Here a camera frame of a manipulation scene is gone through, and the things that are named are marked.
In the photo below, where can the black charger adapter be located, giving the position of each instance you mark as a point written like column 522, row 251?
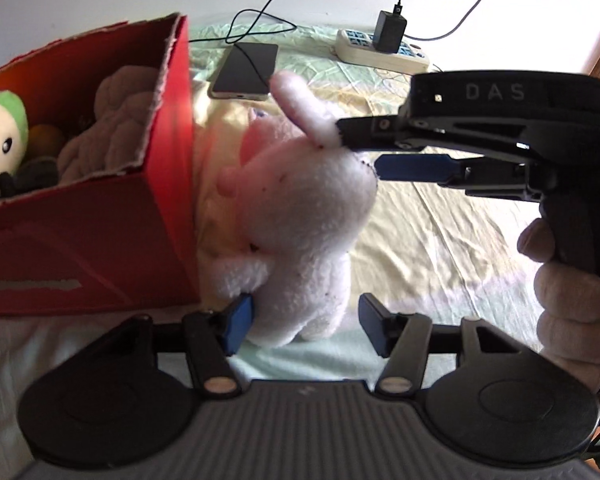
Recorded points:
column 390, row 30

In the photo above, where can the purple-brown plush toy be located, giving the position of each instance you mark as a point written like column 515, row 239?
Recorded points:
column 110, row 130

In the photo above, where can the white bunny plush toy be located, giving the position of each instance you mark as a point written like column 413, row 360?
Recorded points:
column 300, row 210

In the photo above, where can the green plush toy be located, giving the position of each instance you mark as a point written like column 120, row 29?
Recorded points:
column 2, row 125

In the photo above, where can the white power strip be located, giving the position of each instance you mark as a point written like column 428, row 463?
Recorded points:
column 415, row 59

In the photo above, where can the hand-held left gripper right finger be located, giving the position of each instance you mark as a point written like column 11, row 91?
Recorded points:
column 372, row 322

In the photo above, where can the light green printed sheet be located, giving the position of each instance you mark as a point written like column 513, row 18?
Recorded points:
column 455, row 240

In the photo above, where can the red cardboard box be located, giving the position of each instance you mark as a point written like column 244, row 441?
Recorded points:
column 105, row 240

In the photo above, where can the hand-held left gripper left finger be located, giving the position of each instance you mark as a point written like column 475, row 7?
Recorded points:
column 237, row 322

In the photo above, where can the person's right hand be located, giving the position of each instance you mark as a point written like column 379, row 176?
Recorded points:
column 570, row 285

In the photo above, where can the black smartphone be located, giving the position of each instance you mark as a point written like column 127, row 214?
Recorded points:
column 245, row 70

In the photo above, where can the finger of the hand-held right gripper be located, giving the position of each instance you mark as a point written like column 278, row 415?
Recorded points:
column 410, row 167
column 375, row 132

